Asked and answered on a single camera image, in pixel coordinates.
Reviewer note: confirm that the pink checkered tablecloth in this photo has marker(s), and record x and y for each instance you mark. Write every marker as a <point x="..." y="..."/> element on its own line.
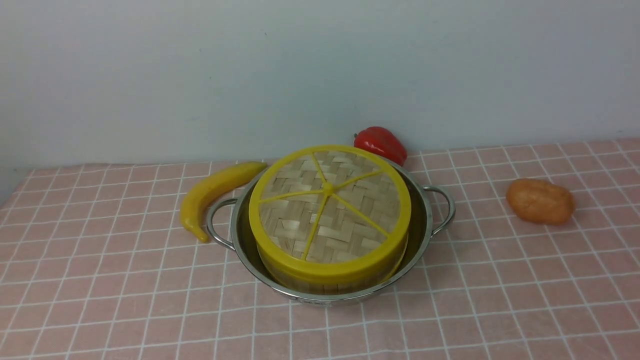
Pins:
<point x="94" y="265"/>

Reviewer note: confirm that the brown potato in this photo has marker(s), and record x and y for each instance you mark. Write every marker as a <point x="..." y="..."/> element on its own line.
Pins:
<point x="540" y="202"/>

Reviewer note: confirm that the red bell pepper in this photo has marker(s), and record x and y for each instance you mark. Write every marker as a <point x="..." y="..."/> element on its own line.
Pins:
<point x="382" y="142"/>

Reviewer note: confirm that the yellow bamboo steamer basket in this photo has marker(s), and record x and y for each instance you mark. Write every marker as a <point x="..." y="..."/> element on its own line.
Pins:
<point x="331" y="266"/>

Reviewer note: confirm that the yellow banana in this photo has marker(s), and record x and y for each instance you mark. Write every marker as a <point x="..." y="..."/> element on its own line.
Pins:
<point x="211" y="188"/>

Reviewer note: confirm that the yellow woven steamer lid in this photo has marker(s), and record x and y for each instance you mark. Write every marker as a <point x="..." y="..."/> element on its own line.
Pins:
<point x="329" y="190"/>

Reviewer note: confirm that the stainless steel pot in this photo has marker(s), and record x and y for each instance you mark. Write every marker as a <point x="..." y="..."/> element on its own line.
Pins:
<point x="242" y="241"/>

